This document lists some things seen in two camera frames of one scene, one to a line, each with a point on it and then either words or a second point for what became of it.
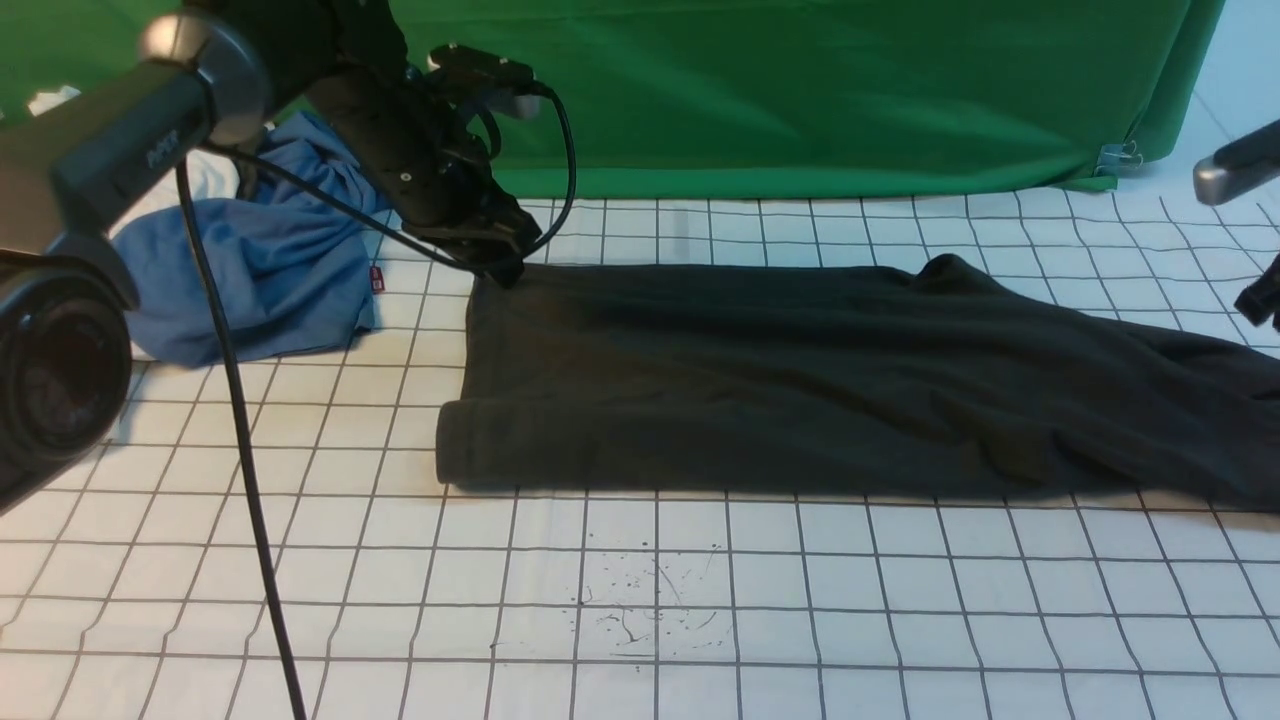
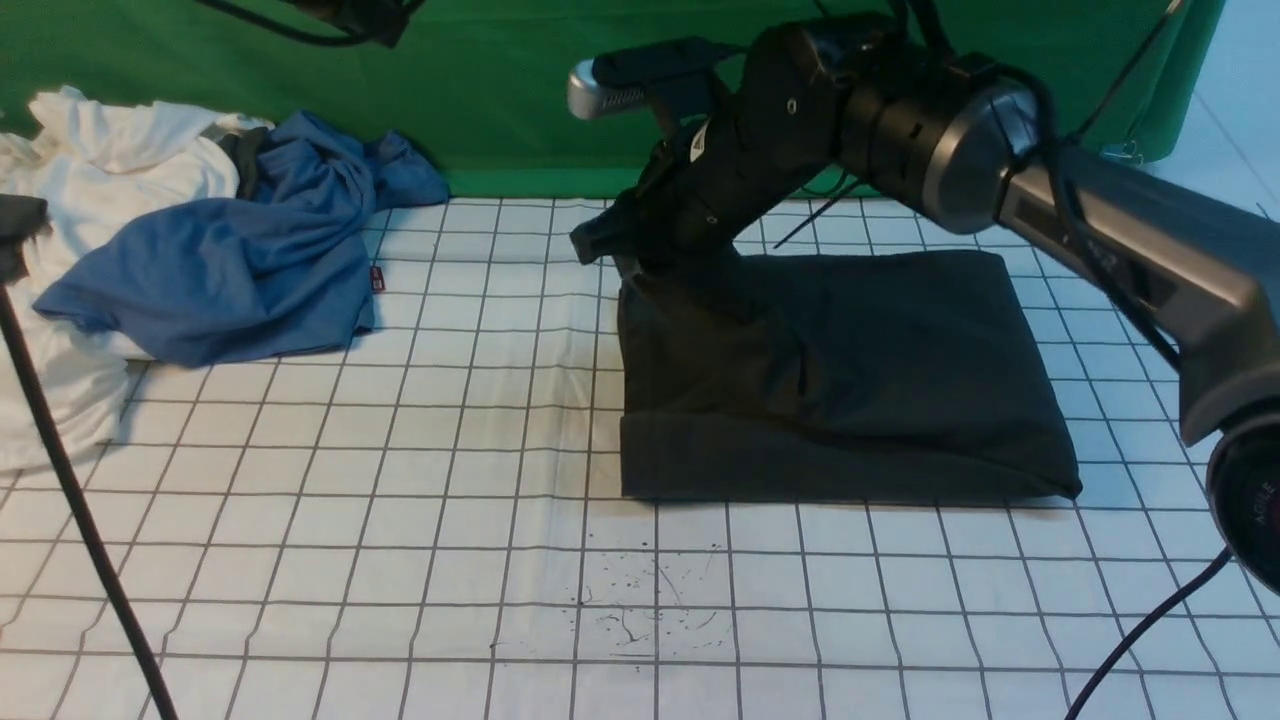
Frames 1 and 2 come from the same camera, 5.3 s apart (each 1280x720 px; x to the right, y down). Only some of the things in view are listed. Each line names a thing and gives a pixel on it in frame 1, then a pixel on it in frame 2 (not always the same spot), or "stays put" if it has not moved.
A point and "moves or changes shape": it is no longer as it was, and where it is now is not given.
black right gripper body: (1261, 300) → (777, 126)
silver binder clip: (1118, 158) stays put
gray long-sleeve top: (742, 376) moves or changes shape
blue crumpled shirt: (292, 269) stays put
